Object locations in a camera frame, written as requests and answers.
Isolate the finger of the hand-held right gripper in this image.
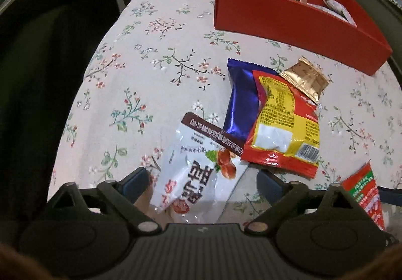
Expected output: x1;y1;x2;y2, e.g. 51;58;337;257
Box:
377;187;402;206

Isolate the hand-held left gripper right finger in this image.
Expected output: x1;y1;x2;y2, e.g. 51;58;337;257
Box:
245;170;362;235

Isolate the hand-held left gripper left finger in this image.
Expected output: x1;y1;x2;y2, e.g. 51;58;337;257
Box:
47;168;162;234

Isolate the long red sachet packet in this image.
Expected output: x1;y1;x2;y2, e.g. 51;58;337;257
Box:
342;161;386;232

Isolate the white packet with red dates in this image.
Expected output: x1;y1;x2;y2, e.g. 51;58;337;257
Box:
150;112;248;224

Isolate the red cardboard box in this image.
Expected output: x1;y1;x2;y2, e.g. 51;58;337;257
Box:
214;0;394;76

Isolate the white packet with pink sausages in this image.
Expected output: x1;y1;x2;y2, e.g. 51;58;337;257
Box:
309;0;358;27

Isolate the red and yellow snack packet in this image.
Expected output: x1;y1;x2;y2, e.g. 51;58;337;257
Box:
240;70;321;179

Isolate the shiny blue snack packet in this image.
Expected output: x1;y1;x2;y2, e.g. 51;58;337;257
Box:
224;58;280;144

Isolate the gold foil snack packet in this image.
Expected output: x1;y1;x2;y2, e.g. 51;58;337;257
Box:
279;56;330;103

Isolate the floral tablecloth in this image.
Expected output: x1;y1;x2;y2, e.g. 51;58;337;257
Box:
47;0;402;227

